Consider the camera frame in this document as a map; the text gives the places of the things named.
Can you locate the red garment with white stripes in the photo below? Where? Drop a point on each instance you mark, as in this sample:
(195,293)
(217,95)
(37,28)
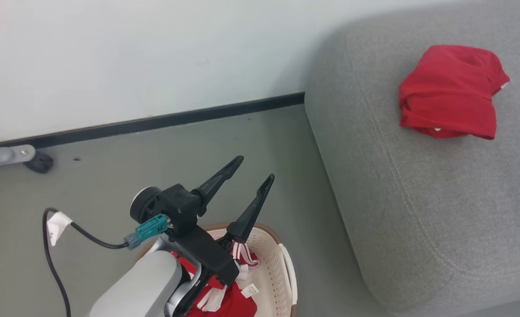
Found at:
(235,304)

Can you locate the black caster wheel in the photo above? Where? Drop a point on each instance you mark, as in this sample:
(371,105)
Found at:
(39,163)

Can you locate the grey fabric sofa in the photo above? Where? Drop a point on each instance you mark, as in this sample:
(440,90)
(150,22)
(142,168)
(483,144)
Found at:
(418,198)

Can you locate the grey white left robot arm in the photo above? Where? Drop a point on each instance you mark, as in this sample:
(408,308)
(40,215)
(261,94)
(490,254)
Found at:
(145,286)

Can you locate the black baseboard strip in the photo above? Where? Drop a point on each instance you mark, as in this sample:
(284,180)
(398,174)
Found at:
(176,118)

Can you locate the cream perforated laundry basket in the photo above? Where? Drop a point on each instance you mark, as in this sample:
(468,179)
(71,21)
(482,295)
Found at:
(268,264)

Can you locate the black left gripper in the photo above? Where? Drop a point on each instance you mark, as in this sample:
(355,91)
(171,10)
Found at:
(180,204)

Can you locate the plain red garment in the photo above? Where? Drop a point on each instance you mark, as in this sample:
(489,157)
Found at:
(449,97)

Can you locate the grey metal frame leg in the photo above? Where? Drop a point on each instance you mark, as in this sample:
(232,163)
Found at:
(0,156)

